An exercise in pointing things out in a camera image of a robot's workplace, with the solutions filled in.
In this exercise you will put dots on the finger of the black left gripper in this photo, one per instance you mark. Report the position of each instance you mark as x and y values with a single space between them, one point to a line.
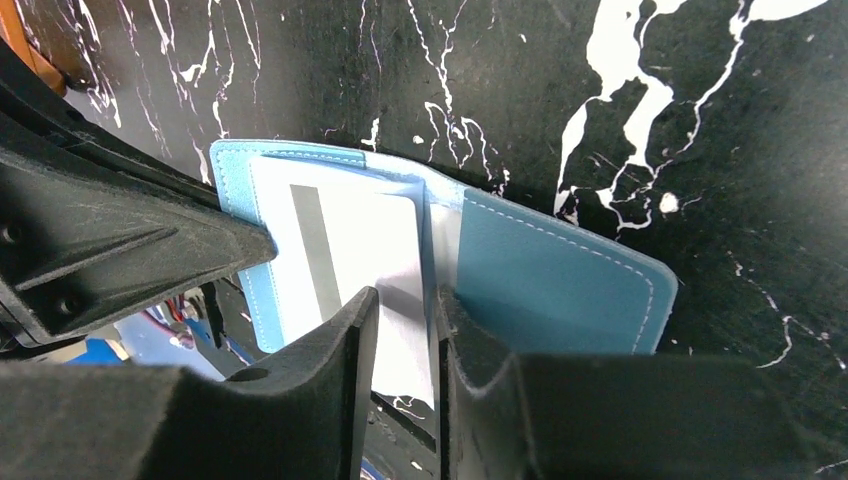
82 246
27 100

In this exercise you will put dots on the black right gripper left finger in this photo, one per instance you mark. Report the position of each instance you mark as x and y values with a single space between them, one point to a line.
299 413

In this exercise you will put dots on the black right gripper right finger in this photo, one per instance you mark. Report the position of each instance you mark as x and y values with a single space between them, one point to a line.
504 414

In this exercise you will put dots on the blue leather card holder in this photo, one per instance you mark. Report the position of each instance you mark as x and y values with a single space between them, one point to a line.
534 282

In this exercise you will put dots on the white magnetic stripe card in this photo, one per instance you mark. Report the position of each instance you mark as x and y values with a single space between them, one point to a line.
335 232

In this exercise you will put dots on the orange wooden shelf rack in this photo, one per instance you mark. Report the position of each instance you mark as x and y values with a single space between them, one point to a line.
13 33

